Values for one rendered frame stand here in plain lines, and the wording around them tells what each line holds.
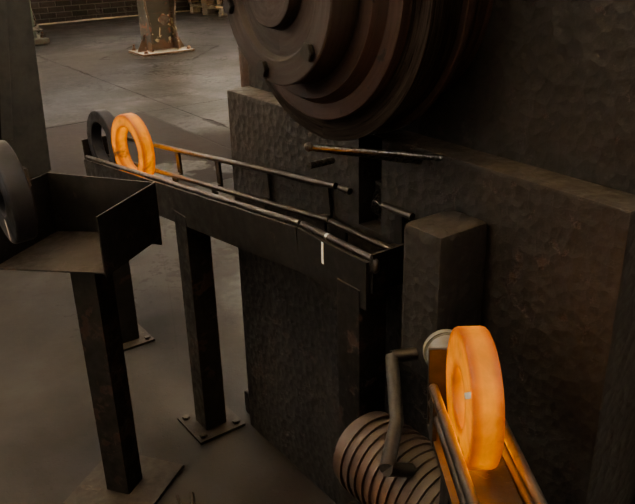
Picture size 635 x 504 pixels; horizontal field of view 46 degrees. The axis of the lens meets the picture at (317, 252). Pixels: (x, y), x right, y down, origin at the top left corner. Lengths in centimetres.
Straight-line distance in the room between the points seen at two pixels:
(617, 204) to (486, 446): 35
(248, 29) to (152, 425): 119
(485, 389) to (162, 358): 164
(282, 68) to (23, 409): 140
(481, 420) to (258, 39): 66
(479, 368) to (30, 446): 148
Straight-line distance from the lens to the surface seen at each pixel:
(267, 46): 115
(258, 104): 154
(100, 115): 216
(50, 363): 241
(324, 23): 101
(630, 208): 97
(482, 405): 79
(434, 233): 104
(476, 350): 80
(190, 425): 202
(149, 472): 189
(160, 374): 225
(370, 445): 108
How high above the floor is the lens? 119
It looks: 24 degrees down
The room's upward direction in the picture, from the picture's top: 1 degrees counter-clockwise
